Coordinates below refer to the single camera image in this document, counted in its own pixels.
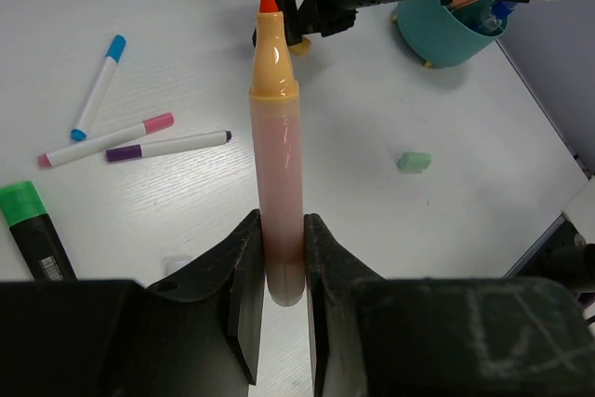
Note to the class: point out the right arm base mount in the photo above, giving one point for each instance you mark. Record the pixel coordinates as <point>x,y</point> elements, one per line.
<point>563,255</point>

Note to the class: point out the orange pink highlighter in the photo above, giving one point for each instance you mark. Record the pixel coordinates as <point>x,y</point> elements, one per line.
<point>276,134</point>

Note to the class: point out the green cap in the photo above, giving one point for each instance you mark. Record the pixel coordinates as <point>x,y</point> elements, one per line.
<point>414,162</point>

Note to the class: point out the purple banded white marker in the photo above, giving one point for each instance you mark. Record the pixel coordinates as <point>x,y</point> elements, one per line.
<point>169,146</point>

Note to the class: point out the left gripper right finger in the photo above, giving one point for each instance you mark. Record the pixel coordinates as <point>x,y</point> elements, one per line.
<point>372,336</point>

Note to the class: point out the green highlighter clear body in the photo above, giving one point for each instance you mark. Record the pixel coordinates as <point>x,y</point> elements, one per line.
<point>173,264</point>

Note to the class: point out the pink capped white marker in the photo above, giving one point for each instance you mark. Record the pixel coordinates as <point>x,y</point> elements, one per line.
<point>83,149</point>

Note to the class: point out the black rectangular eraser bar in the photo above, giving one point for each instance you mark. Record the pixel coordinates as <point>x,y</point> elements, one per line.
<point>34,233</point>

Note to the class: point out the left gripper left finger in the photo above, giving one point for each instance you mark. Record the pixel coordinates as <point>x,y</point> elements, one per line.
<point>196,332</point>

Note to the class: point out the blue marker in container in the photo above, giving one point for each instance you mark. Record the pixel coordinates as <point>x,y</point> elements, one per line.
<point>492,17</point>

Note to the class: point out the teal round divided container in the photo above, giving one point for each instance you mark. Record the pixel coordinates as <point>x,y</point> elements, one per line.
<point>443,37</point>

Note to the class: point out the blue capped white marker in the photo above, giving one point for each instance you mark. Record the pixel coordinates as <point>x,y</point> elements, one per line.
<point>98,89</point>

